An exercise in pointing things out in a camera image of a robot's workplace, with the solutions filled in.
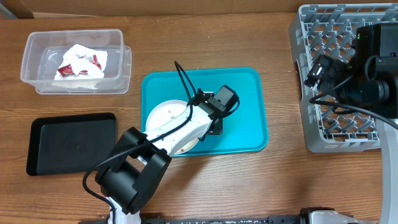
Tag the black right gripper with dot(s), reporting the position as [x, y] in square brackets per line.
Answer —
[333, 66]

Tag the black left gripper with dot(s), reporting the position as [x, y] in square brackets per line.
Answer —
[219, 129]

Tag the white dinner plate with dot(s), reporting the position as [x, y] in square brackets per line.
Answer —
[161, 113]

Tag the white napkin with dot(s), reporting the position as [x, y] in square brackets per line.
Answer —
[71, 57]

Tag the red ketchup packet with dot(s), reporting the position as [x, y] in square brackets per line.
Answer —
[67, 69]

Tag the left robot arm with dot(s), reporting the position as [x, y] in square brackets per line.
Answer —
[138, 161]

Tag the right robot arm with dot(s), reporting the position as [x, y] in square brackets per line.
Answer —
[367, 84]

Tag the grey dishwasher rack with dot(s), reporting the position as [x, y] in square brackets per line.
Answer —
[330, 29]

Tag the teal serving tray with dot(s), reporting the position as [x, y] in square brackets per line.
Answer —
[243, 131]

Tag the black plastic tray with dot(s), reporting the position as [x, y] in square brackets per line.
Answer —
[68, 144]

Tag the clear plastic bin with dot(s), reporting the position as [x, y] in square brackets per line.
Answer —
[44, 54]

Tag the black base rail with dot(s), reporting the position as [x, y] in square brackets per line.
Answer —
[273, 219]

